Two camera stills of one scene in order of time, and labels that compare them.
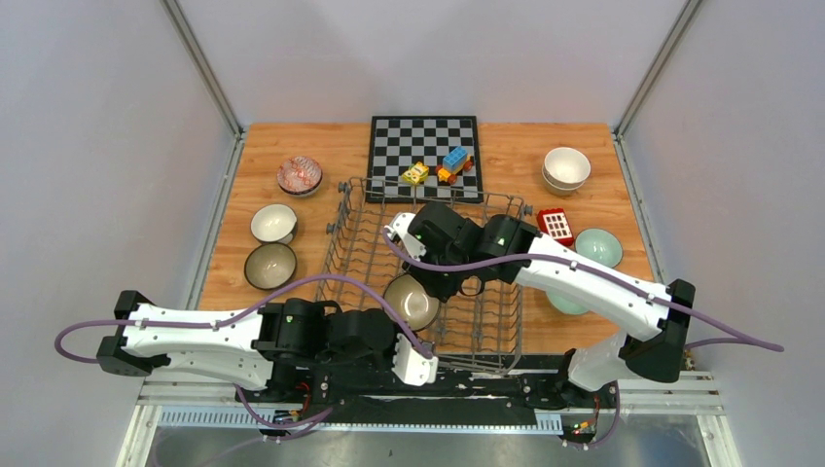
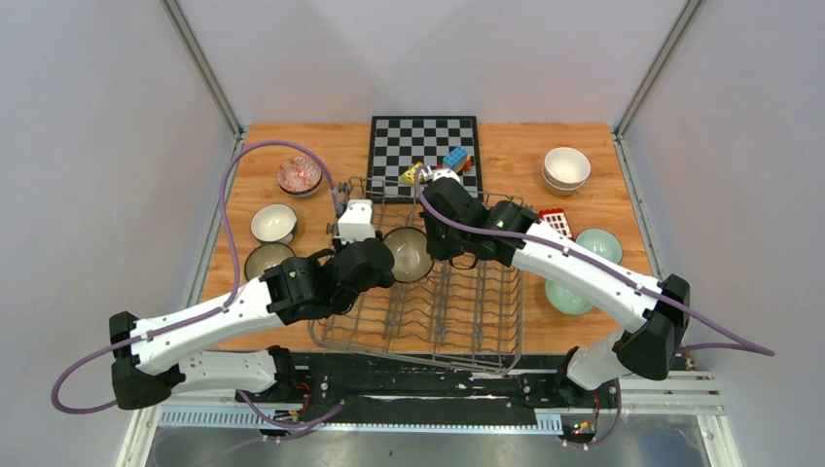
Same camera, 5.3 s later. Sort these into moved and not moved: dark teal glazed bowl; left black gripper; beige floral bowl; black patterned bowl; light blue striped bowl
Moved: black patterned bowl; left black gripper
Not moved: dark teal glazed bowl; light blue striped bowl; beige floral bowl
